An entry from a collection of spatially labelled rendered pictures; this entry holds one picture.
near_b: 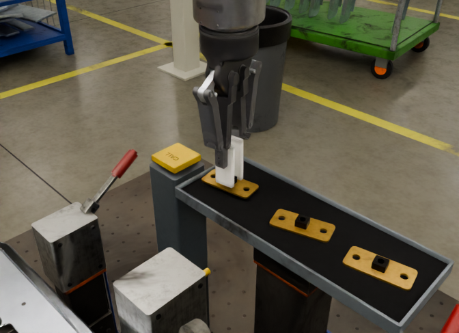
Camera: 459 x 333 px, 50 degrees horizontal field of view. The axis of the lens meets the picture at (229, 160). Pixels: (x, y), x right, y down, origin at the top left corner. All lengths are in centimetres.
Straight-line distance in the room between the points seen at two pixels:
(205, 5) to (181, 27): 349
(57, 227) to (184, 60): 337
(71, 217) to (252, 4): 49
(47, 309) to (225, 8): 52
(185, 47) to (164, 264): 349
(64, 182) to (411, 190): 194
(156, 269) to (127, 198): 85
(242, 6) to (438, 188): 248
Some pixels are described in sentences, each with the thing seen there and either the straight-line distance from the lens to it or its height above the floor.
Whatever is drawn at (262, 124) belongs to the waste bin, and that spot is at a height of 6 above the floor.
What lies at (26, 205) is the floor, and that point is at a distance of 283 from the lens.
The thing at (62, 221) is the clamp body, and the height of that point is 106.
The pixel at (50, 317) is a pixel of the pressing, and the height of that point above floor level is 100.
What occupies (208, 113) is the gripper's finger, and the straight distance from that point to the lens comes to 63.
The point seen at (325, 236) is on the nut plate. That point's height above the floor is 116.
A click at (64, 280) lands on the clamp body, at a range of 91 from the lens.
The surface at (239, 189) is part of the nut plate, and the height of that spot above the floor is 117.
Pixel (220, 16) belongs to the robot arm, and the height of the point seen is 143.
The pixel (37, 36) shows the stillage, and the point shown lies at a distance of 485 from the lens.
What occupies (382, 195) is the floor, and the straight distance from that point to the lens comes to 281.
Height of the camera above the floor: 159
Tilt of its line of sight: 32 degrees down
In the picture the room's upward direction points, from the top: straight up
